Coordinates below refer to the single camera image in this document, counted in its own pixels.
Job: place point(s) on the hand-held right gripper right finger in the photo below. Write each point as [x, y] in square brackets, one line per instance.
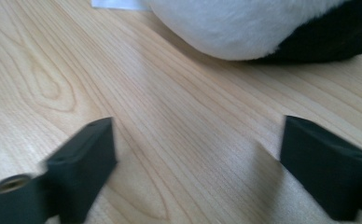
[322, 165]

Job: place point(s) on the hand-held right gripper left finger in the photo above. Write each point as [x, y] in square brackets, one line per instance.
[82, 168]

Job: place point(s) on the black and white plush toy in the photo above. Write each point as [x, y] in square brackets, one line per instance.
[232, 28]

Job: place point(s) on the white paper sheet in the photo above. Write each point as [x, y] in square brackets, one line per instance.
[117, 4]

